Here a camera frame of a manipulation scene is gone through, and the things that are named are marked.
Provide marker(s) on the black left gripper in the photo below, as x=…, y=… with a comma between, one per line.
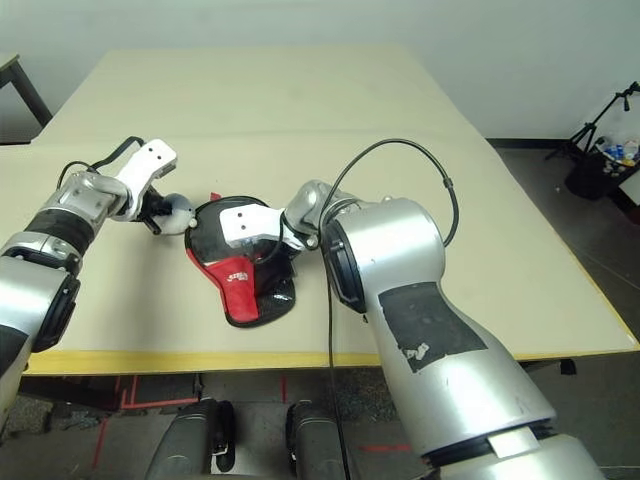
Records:
x=154, y=202

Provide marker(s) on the black red paddle case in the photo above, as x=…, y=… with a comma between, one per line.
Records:
x=235, y=295

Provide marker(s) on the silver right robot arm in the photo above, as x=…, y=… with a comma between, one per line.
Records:
x=400, y=250

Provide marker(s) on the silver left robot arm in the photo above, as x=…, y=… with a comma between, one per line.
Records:
x=30, y=295

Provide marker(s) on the robot left leg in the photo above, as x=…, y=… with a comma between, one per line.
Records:
x=185, y=445

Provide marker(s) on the robot leg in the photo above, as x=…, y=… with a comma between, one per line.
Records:
x=185, y=445
x=315, y=445

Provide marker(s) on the robot right leg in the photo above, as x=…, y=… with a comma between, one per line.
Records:
x=315, y=445

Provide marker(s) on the black bin with bottles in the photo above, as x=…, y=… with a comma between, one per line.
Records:
x=590, y=180

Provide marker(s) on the black tripod stand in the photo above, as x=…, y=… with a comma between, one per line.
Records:
x=590, y=125

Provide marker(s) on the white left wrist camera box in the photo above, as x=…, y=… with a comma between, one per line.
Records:
x=147, y=160

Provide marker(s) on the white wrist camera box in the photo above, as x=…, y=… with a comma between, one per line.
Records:
x=147, y=160
x=245, y=220

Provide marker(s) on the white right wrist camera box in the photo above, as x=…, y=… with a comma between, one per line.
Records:
x=245, y=220

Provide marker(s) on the beige side table black frame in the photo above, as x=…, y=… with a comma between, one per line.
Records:
x=32, y=95

